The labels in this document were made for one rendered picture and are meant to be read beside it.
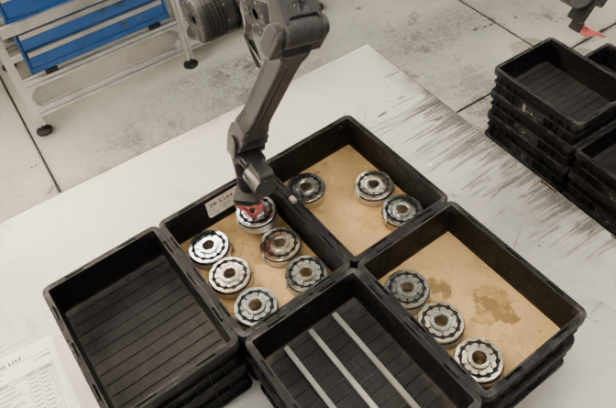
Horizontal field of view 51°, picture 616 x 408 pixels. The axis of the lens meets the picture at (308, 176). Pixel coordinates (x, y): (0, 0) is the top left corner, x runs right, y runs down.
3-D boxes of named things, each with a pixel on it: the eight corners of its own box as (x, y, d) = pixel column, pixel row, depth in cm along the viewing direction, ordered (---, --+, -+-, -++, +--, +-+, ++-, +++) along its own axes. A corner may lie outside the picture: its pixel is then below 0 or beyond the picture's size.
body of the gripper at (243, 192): (269, 174, 158) (264, 153, 152) (259, 206, 151) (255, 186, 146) (243, 172, 159) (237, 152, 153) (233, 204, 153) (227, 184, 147)
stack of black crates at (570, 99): (478, 151, 269) (492, 67, 236) (531, 121, 279) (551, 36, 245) (552, 211, 246) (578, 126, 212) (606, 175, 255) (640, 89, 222)
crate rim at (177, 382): (43, 295, 149) (39, 290, 147) (158, 228, 159) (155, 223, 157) (114, 434, 125) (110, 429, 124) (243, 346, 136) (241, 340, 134)
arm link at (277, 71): (319, 4, 112) (266, 15, 107) (335, 29, 111) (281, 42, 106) (258, 126, 148) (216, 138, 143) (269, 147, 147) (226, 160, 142)
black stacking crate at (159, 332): (60, 315, 156) (41, 291, 147) (167, 252, 166) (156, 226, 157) (129, 449, 133) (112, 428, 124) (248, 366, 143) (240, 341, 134)
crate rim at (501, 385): (354, 270, 146) (354, 264, 144) (450, 204, 156) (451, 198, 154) (485, 406, 123) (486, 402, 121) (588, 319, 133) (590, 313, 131)
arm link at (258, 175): (260, 120, 145) (226, 131, 141) (288, 150, 138) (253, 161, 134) (258, 160, 153) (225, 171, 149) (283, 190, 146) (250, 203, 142)
